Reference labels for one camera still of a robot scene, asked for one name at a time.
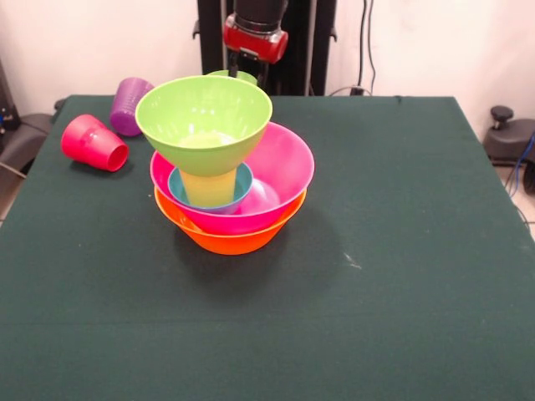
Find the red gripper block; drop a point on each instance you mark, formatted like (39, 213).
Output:
(255, 44)

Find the small green plastic bowl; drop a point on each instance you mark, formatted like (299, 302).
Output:
(246, 77)

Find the large green plastic bowl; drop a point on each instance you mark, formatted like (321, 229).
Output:
(200, 113)

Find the pink plastic bowl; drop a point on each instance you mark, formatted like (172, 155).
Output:
(288, 167)

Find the light blue plastic bowl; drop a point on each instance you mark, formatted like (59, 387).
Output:
(244, 184)

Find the yellow plastic cup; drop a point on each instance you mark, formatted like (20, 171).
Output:
(209, 188)

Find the purple plastic cup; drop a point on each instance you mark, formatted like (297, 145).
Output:
(127, 104)

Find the red plastic cup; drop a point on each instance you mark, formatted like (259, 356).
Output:
(90, 142)

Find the orange plastic bowl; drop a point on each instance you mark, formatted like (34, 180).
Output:
(234, 244)

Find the black floor stand base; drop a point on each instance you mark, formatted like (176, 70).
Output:
(25, 138)
(510, 140)

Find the black equipment box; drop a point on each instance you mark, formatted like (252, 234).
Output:
(7, 104)

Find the dark green tablecloth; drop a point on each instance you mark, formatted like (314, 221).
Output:
(397, 313)

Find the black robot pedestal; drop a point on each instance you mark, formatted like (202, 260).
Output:
(301, 54)

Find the black wall plug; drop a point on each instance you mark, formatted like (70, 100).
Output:
(356, 89)

